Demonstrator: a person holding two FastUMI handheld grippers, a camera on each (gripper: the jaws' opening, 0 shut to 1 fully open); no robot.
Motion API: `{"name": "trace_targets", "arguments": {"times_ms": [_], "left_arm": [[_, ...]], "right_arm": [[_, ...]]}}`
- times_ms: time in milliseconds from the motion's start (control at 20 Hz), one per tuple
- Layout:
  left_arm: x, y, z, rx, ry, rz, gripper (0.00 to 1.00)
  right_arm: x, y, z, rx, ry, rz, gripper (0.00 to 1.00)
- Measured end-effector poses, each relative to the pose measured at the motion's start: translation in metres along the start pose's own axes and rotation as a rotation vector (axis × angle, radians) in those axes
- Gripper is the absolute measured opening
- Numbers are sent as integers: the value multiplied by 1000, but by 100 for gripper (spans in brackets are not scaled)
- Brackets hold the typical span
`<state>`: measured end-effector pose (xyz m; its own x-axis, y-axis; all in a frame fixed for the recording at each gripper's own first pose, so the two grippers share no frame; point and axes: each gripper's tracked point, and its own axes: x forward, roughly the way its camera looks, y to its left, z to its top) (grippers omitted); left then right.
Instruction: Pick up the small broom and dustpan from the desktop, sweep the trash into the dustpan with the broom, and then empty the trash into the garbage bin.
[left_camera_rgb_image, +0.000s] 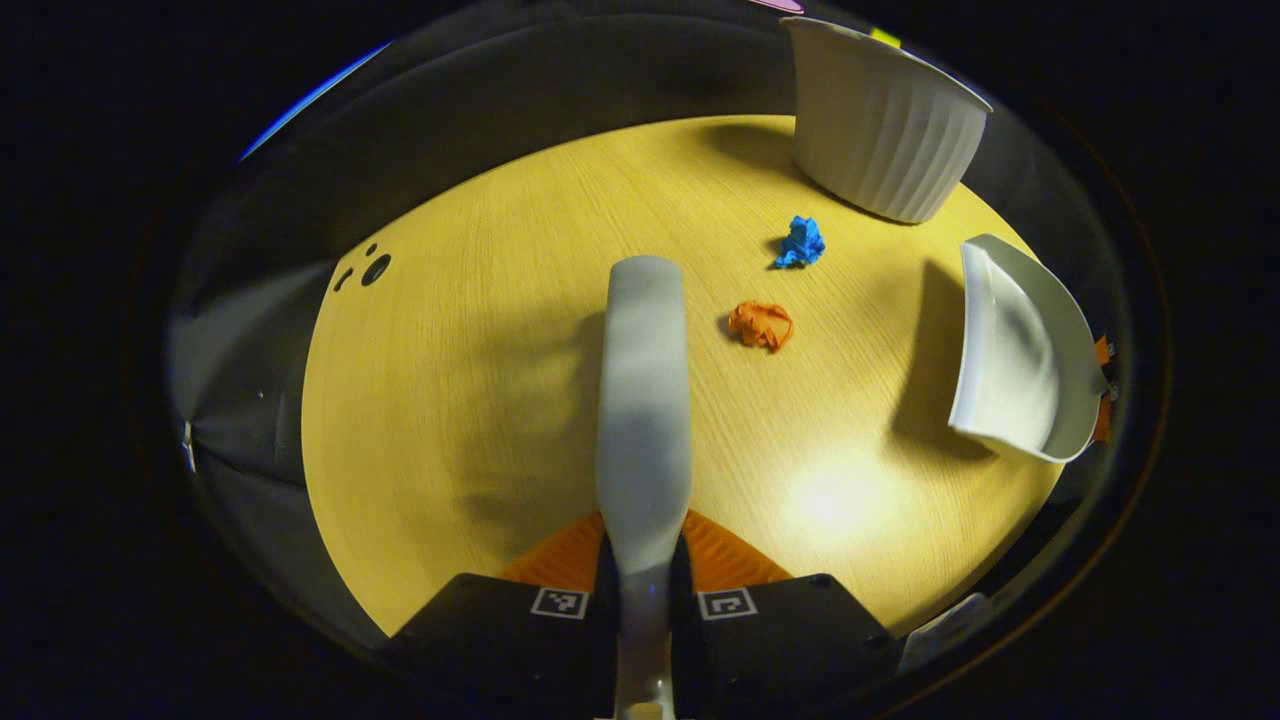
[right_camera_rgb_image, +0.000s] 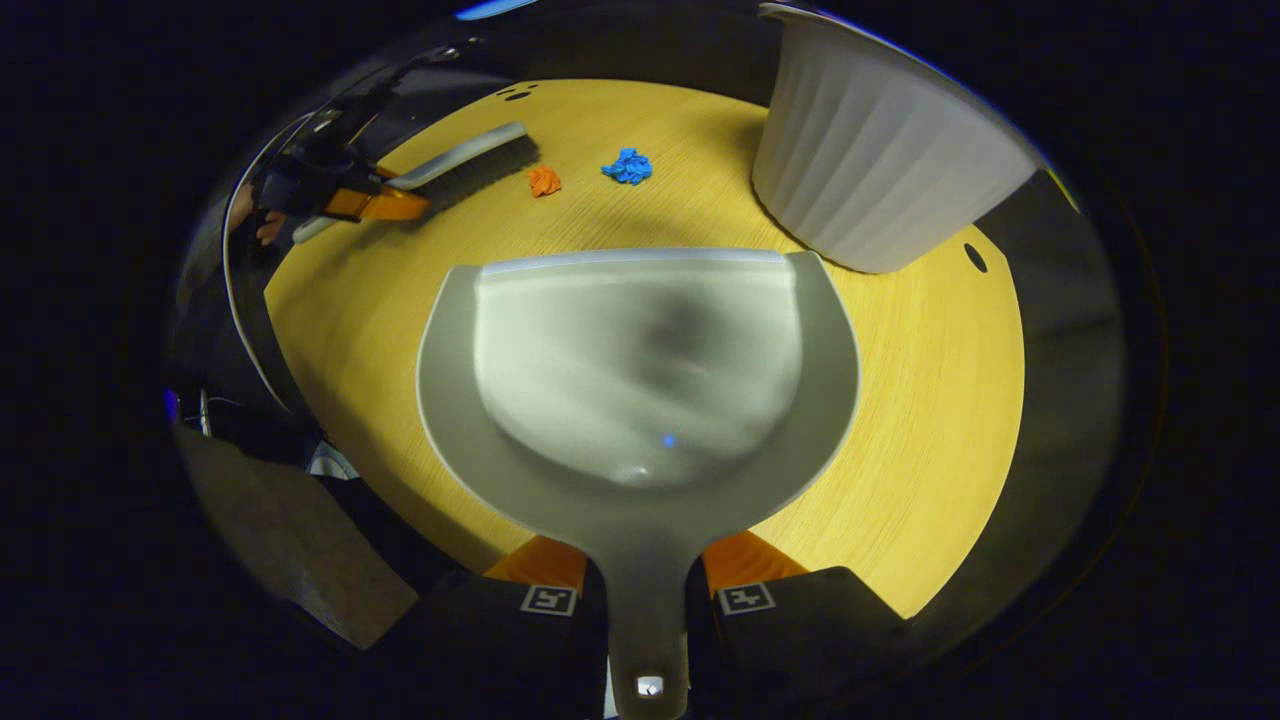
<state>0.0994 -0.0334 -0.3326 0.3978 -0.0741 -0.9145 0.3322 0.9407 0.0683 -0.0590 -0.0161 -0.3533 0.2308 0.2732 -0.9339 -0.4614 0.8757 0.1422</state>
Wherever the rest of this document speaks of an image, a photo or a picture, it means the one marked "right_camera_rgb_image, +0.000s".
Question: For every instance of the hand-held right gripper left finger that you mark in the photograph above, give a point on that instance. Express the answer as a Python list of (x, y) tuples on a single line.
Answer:
[(480, 630)]

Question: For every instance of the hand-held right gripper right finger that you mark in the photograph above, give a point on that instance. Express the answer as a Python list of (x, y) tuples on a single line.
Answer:
[(810, 620)]

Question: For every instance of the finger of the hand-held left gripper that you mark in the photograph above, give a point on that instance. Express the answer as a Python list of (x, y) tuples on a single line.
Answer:
[(375, 205)]

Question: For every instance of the small white broom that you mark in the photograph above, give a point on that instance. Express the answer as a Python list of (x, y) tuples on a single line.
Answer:
[(470, 160)]

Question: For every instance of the orange paper trash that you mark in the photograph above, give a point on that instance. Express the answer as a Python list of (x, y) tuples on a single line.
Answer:
[(544, 181)]

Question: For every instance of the blue paper trash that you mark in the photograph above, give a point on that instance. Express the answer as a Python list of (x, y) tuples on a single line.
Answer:
[(628, 166)]

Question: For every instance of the white dustpan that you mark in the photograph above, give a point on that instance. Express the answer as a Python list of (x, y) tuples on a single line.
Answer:
[(640, 360)]

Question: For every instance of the white ribbed garbage bin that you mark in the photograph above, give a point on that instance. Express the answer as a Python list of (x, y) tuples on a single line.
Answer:
[(870, 150)]

